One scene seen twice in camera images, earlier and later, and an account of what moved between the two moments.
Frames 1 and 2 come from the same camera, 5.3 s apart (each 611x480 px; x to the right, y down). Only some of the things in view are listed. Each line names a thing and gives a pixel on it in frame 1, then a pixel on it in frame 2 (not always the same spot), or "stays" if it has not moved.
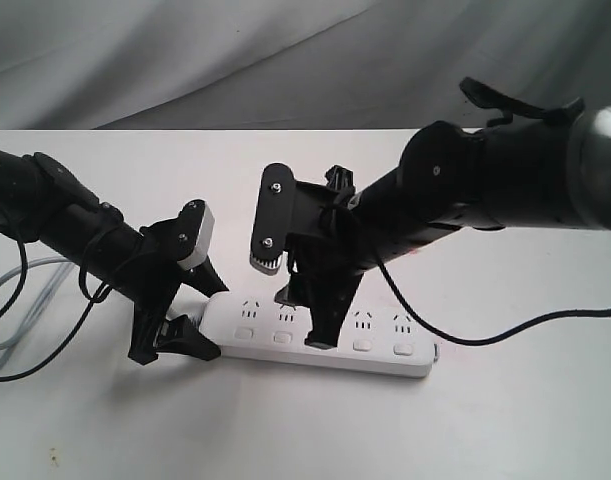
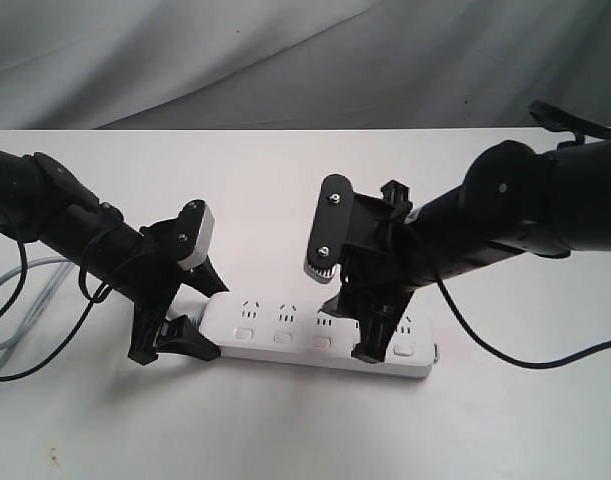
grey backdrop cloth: (293, 64) stays
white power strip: (384, 336) stays
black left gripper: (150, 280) stays
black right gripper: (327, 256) → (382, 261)
